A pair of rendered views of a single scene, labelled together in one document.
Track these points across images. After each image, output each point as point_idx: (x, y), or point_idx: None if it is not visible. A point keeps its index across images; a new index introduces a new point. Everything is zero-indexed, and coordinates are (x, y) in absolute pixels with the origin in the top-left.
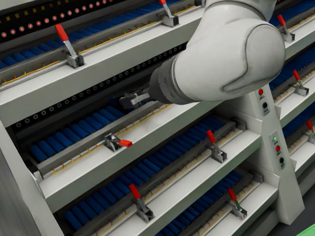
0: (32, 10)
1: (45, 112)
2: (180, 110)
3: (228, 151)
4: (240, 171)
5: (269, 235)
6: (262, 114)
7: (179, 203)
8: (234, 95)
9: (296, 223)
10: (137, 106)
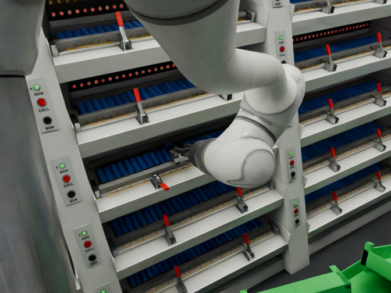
0: None
1: None
2: None
3: (251, 204)
4: (263, 220)
5: (272, 278)
6: (288, 181)
7: (198, 236)
8: (236, 186)
9: (297, 274)
10: (178, 164)
